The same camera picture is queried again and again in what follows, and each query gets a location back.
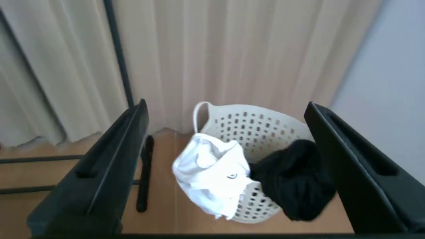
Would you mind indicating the beige curtain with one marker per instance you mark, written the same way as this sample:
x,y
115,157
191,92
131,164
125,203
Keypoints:
x,y
232,49

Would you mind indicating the white printed t-shirt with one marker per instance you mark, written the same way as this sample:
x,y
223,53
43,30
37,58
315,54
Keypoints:
x,y
209,172

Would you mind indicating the white laundry basket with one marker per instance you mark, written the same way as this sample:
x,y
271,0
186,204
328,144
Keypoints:
x,y
265,123

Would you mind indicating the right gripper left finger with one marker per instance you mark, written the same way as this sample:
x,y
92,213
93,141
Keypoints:
x,y
83,199

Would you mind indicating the black clothes rack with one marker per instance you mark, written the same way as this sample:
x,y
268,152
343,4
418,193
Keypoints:
x,y
119,59

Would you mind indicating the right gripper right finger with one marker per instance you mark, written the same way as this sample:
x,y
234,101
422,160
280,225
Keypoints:
x,y
382,206

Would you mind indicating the black garment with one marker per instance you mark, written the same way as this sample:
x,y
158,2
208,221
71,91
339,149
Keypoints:
x,y
295,179

